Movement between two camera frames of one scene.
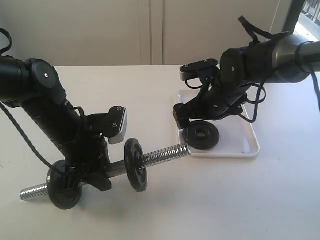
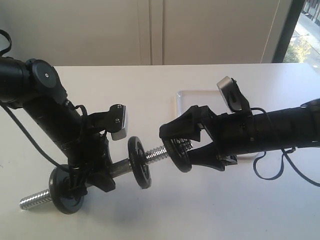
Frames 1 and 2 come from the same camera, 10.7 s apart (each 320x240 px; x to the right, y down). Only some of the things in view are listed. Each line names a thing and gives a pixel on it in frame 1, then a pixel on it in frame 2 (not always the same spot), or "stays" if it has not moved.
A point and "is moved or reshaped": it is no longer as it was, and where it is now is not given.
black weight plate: (201, 135) is moved or reshaped
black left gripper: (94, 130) stays
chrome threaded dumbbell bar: (117, 168) is moved or reshaped
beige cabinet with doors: (136, 32) stays
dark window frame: (293, 16) stays
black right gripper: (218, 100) -> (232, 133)
